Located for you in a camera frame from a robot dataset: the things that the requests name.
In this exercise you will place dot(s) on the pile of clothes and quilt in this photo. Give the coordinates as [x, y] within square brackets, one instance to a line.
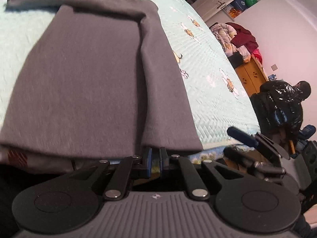
[225, 37]

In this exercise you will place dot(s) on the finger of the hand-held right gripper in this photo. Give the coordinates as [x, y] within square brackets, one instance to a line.
[247, 164]
[241, 136]

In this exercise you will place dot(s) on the pink garment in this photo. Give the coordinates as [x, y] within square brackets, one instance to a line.
[257, 55]

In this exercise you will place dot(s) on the dark red garment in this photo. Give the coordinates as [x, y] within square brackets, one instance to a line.
[244, 38]

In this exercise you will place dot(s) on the orange packets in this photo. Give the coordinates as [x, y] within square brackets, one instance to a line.
[234, 13]

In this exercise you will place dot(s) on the green plastic bag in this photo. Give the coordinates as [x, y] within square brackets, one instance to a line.
[251, 0]

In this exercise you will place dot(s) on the wooden dresser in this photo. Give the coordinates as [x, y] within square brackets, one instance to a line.
[252, 76]

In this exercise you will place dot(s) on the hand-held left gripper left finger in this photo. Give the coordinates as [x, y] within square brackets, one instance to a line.
[148, 161]

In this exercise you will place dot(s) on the grey sweater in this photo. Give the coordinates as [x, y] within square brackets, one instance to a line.
[86, 79]

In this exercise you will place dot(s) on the wall socket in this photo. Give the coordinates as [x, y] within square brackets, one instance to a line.
[274, 68]

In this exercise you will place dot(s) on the blue printed bed sheet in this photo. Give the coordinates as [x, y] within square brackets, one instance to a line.
[213, 155]

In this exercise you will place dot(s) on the white door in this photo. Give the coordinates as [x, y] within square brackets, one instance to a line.
[223, 0]

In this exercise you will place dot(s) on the blue bag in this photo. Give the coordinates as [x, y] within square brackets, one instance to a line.
[239, 5]

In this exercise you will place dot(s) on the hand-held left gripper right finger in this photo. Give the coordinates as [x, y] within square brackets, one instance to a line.
[163, 161]

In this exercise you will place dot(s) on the grey cloth with red print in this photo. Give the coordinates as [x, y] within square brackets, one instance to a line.
[17, 157]

